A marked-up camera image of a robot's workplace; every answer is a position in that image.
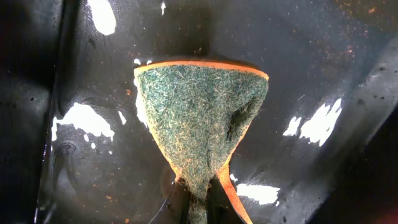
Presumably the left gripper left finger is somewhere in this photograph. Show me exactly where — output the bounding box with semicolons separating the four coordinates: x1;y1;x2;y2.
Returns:
149;178;190;224

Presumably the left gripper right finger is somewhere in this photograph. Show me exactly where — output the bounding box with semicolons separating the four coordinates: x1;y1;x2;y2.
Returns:
206;178;244;224

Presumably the green orange sponge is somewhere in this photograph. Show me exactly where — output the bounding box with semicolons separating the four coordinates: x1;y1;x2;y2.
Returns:
134;60;269;223

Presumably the black rectangular tray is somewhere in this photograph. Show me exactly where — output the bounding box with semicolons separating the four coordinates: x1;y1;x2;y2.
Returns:
1;1;397;223

